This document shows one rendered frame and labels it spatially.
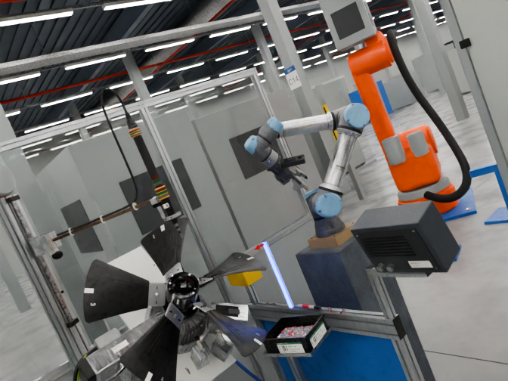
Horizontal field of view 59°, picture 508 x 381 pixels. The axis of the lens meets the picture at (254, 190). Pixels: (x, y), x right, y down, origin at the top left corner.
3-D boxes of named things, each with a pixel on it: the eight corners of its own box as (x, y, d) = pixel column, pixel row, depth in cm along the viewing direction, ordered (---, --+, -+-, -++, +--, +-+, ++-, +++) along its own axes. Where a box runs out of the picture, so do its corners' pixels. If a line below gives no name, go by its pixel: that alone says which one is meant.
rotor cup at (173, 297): (176, 326, 168) (179, 308, 160) (154, 298, 175) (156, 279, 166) (206, 305, 177) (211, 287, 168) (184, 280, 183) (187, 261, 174)
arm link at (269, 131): (268, 116, 212) (255, 135, 212) (272, 114, 200) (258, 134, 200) (282, 127, 213) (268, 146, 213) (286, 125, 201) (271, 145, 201)
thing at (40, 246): (34, 258, 193) (26, 240, 192) (45, 252, 200) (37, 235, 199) (51, 252, 190) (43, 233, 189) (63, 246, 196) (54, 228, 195)
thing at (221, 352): (223, 362, 178) (209, 352, 180) (231, 350, 183) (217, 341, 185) (226, 353, 173) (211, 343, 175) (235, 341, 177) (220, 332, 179)
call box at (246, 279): (231, 288, 228) (223, 269, 227) (246, 278, 234) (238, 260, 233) (249, 289, 215) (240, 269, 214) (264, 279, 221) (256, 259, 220)
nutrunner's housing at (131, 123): (168, 226, 174) (119, 115, 169) (173, 223, 177) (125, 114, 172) (178, 223, 172) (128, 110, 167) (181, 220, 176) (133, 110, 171)
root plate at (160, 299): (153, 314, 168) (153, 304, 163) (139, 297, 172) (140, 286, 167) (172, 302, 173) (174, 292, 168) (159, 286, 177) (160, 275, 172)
